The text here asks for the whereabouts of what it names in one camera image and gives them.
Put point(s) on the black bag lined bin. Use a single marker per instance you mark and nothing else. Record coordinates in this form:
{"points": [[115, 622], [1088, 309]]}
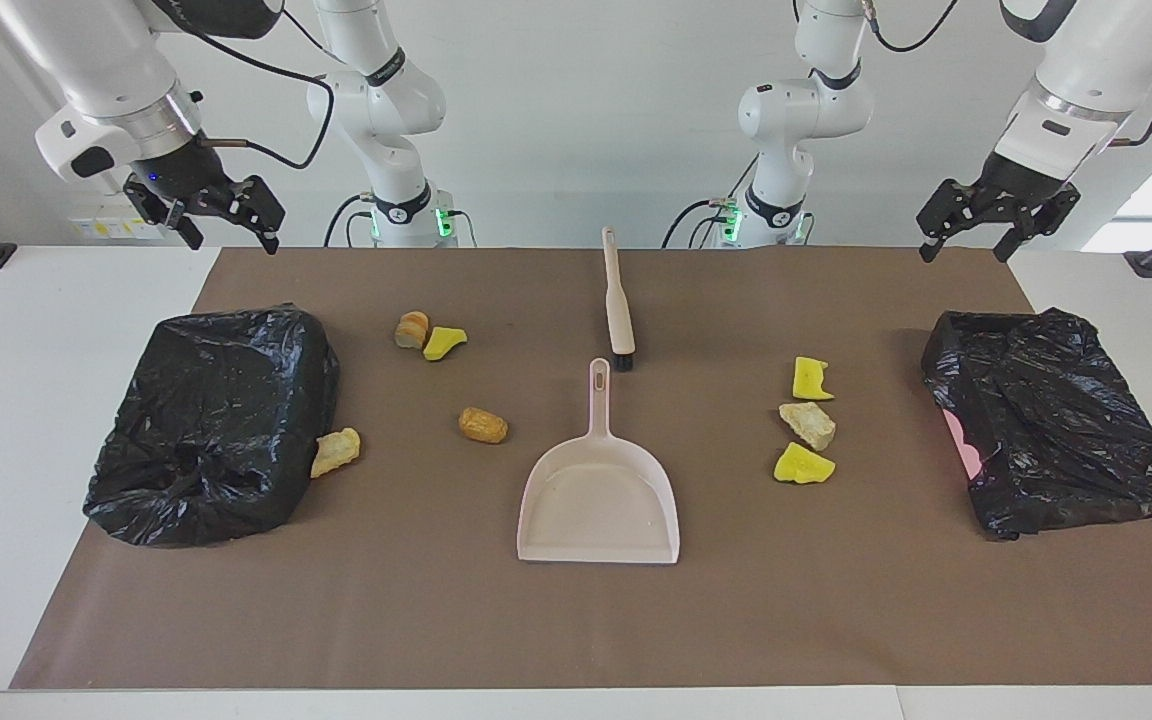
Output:
{"points": [[206, 420]]}

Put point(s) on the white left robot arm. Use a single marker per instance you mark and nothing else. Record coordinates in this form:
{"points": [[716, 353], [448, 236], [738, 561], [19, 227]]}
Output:
{"points": [[806, 110]]}

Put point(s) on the striped croissant toy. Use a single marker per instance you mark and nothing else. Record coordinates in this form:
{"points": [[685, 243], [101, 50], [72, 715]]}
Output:
{"points": [[412, 330]]}

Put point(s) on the beige bread chunk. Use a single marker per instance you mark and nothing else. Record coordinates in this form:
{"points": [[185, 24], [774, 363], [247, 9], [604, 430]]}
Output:
{"points": [[808, 425]]}

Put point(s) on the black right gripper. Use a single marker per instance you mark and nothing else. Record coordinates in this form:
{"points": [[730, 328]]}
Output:
{"points": [[186, 175]]}

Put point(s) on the large yellow sponge piece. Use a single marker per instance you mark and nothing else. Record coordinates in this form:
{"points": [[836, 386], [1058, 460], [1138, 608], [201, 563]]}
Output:
{"points": [[802, 466]]}

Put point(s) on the notched yellow sponge piece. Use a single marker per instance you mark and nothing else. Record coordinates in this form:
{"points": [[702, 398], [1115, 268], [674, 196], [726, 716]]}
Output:
{"points": [[810, 380]]}

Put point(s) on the brown fried nugget toy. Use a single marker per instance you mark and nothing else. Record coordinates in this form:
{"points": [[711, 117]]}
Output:
{"points": [[483, 426]]}

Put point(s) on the white wall socket box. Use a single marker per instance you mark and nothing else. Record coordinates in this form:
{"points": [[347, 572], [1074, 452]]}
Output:
{"points": [[101, 225]]}

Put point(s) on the beige dumpling toy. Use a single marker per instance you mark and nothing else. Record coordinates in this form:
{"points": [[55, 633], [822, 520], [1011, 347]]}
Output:
{"points": [[336, 452]]}

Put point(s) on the brown table mat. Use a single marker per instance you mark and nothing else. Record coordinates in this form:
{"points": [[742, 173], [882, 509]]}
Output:
{"points": [[576, 620]]}

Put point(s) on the pink hand brush black bristles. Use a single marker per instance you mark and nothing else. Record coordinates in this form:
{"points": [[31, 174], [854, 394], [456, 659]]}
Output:
{"points": [[619, 300]]}

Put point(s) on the pink plastic bin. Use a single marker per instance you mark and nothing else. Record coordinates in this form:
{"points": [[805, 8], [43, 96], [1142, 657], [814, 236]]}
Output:
{"points": [[963, 445]]}

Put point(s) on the small yellow sponge piece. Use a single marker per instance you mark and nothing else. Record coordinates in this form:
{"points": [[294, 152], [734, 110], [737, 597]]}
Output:
{"points": [[442, 344]]}

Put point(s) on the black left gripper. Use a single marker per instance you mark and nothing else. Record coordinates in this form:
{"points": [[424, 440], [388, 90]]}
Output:
{"points": [[1026, 185]]}

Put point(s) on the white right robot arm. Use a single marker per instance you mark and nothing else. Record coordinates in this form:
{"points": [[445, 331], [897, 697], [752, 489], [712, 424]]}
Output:
{"points": [[376, 100]]}

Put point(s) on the pink plastic dustpan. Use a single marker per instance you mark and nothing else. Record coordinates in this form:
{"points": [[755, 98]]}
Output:
{"points": [[596, 500]]}

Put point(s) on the black trash bag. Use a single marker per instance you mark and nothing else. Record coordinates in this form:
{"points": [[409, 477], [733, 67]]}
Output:
{"points": [[1066, 420]]}

